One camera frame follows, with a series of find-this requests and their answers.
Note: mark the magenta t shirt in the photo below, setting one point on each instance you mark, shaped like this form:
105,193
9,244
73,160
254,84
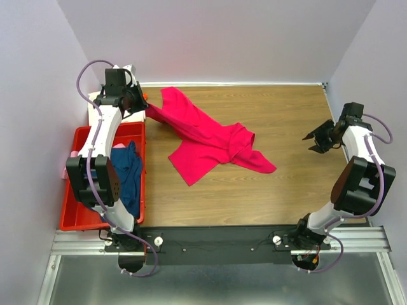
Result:
205,143

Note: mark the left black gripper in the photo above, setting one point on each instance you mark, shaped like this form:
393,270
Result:
142,103

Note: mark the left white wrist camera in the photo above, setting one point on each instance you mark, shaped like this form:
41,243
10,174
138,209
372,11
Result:
129,75

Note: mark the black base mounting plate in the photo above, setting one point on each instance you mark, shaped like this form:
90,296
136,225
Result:
217,245

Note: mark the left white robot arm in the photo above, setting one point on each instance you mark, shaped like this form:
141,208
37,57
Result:
93,179

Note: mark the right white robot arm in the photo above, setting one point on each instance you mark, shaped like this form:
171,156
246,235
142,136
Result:
361,187

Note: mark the aluminium frame rail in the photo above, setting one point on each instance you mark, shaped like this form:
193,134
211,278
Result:
80,271

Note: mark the folded white t shirt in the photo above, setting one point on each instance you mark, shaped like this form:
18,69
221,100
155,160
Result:
128,118

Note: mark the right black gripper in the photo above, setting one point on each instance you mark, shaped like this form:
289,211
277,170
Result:
320,146

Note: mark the red plastic bin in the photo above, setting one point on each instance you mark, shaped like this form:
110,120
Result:
74,215

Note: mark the navy blue t shirt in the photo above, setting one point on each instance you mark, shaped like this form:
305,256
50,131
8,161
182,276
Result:
128,166

